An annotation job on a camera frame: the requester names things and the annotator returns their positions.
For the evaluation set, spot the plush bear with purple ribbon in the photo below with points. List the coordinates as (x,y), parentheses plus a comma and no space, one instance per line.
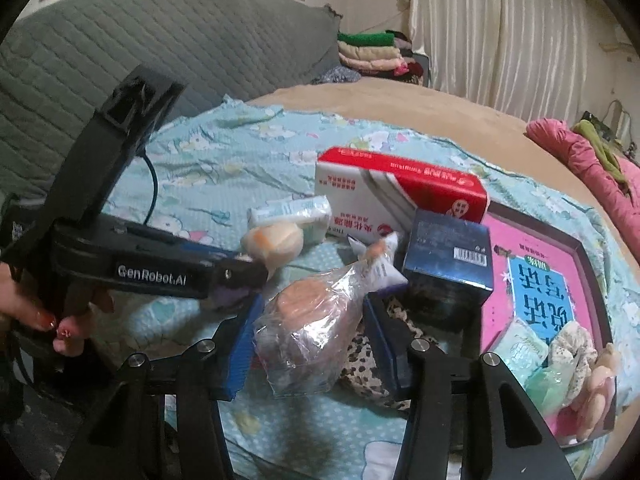
(272,240)

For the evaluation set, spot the person's left hand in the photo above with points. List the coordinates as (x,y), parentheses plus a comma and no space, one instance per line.
(30,310)

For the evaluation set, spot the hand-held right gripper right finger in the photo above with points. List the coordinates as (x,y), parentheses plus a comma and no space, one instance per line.
(392,360)

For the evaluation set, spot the white printed sachet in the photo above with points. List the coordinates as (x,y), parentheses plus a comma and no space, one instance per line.
(385,277)

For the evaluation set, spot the light blue cartoon printed blanket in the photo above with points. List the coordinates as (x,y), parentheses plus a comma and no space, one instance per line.
(210,160)

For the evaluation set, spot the green garment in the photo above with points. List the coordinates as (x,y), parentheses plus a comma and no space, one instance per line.
(602,150)

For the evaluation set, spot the cluttered side table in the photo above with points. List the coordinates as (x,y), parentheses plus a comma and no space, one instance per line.
(620,120)

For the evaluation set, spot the beige bed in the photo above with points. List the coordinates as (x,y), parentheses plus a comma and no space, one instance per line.
(425,110)

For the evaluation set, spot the white floral scrunchie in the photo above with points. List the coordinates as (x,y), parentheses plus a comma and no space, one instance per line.
(575,345)

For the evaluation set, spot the leopard print scrunchie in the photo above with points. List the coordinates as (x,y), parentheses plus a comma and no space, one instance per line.
(357,360)

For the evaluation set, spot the peach puff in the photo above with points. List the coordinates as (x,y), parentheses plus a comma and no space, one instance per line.
(305,310)

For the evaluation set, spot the green print tissue packet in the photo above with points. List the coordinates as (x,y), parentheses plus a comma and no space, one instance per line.
(517,345)

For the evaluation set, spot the dark patterned cloth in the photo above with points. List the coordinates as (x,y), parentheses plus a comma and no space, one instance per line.
(337,76)

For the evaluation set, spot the green sponge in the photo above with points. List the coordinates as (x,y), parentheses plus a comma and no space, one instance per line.
(545,385)

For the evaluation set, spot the small orange toy packet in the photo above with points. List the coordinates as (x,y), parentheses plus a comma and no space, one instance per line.
(375,250)

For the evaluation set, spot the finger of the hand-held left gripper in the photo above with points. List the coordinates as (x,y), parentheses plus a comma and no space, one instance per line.
(240,275)
(190,249)

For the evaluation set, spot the cream plush toy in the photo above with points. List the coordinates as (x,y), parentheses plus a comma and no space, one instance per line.
(600,375)

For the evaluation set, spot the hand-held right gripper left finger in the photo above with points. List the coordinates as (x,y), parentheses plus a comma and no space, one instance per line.
(240,355)

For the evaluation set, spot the pink quilt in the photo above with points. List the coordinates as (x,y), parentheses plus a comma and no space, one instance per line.
(595,170)

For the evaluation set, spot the dark blue box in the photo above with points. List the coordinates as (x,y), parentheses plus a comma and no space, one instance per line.
(440,260)

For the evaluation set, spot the pink children's book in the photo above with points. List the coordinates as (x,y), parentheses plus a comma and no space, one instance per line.
(497,285)

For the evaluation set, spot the white pleated curtain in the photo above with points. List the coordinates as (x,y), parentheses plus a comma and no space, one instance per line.
(500,35)

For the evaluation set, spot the white wrapped tissue pack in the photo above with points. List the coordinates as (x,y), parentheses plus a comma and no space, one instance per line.
(305,215)

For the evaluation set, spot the stack of folded clothes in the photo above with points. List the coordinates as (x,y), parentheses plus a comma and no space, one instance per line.
(375,55)

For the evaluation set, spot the grey quilted headboard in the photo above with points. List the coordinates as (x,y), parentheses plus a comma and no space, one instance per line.
(175,35)

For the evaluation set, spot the red and white tissue box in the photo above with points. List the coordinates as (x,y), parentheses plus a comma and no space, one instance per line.
(380,195)

